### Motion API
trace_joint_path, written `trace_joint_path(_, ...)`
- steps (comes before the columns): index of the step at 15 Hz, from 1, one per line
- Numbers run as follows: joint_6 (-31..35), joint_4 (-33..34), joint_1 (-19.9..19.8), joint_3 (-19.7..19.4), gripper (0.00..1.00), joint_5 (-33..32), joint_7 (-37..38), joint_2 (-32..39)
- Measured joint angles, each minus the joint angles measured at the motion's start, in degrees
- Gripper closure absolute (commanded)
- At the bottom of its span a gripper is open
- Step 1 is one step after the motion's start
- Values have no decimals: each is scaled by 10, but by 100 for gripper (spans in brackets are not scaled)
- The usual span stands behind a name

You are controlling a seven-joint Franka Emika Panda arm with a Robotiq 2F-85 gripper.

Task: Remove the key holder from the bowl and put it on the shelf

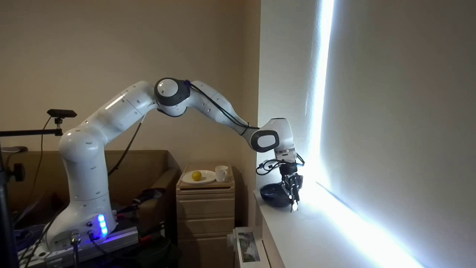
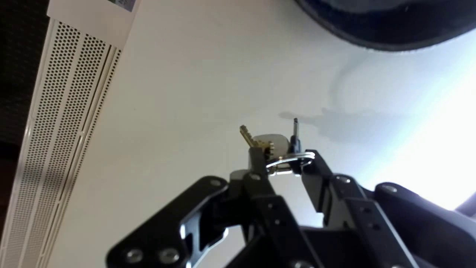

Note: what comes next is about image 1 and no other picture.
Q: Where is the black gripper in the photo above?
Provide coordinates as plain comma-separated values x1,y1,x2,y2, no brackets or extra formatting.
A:
278,163,304,209

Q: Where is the dark blue bowl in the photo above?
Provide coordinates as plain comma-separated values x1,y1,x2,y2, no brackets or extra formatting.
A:
258,182,297,209

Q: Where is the white window sill shelf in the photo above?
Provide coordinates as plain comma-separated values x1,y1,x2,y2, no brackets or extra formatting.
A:
254,180,428,268

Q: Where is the white ceramic mug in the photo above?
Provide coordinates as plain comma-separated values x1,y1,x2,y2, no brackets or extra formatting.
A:
214,164,232,183

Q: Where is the white round plate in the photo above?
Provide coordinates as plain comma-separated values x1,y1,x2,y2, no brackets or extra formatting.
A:
180,168,218,186

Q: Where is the light wooden drawer cabinet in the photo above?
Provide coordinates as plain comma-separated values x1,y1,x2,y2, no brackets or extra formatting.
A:
175,167,236,258

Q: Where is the white window blind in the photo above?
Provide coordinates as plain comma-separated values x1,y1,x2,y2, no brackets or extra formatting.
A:
316,0,476,268

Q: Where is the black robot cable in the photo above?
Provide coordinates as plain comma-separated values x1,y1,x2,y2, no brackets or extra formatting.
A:
105,81,261,177

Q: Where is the aluminium profile rail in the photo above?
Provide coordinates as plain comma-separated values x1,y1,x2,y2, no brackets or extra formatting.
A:
28,227,139,268

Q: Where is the black camera on stand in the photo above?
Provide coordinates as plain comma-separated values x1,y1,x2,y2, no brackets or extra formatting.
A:
46,107,78,127

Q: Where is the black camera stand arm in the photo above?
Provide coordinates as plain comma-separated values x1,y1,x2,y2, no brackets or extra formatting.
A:
0,127,64,139

